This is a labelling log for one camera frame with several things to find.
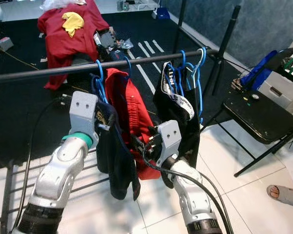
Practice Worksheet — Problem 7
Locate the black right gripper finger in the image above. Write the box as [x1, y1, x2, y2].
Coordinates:
[132, 136, 151, 157]

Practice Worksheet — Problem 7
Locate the navy garment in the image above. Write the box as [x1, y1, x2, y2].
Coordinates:
[95, 100, 142, 200]

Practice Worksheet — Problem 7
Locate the blue plastic clothes hanger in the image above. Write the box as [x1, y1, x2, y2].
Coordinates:
[188, 46, 208, 122]
[120, 55, 132, 78]
[93, 59, 110, 103]
[164, 50, 188, 98]

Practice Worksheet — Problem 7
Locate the black garment with white print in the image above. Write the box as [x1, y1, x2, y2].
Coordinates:
[152, 61, 203, 188]

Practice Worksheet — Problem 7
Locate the red garment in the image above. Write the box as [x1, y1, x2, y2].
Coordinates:
[105, 68, 162, 181]

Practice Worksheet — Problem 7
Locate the black folding chair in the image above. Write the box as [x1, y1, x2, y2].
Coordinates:
[208, 46, 293, 177]

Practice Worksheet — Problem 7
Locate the black metal clothes rack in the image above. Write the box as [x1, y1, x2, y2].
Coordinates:
[0, 0, 242, 234]

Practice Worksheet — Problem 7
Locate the red draped cloth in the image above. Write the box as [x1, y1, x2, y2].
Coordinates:
[38, 0, 108, 91]

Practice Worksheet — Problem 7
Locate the black floor carpet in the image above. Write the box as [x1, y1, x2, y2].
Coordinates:
[0, 10, 230, 166]

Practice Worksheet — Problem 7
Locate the long blue bag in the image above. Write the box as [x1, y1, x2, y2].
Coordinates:
[239, 41, 276, 91]

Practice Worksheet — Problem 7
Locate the small blue bag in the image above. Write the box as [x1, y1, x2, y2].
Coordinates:
[154, 6, 171, 21]

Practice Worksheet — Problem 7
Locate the white storage box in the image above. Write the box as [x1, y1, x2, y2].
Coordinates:
[259, 61, 293, 110]

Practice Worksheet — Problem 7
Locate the person foot in grey sandal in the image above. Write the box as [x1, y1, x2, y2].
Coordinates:
[266, 184, 293, 208]

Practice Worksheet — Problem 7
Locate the yellow cloth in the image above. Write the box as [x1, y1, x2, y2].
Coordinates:
[61, 12, 85, 39]

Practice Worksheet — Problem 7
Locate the white crumpled cloth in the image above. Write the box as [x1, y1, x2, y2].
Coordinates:
[42, 0, 84, 11]

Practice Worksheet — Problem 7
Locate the small grey box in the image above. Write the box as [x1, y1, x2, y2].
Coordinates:
[0, 37, 15, 52]

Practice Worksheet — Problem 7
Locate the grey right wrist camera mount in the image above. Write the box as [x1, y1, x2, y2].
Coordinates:
[156, 120, 182, 166]

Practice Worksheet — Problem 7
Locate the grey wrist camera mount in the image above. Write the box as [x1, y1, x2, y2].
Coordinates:
[156, 120, 182, 166]
[68, 91, 99, 147]

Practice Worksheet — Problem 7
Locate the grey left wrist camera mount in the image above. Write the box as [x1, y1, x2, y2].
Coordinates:
[68, 91, 99, 147]

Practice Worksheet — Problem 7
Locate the black machine with cables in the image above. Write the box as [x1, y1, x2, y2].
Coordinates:
[93, 27, 120, 61]

